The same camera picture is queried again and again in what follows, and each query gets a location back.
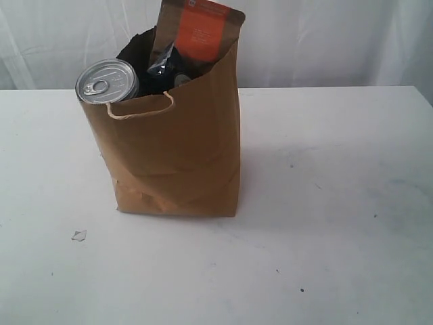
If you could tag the brown paper shopping bag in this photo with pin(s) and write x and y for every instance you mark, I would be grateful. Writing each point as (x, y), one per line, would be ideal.
(178, 153)

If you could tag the spaghetti package dark blue ends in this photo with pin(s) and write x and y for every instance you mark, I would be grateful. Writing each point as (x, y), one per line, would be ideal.
(166, 73)

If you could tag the brown pouch orange label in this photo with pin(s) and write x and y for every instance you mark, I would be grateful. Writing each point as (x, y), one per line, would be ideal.
(201, 31)

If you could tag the dark tea can silver lid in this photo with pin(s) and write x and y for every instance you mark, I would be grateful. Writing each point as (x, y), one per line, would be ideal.
(111, 80)

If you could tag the small clear plastic scrap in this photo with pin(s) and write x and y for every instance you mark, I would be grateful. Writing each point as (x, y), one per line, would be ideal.
(79, 236)

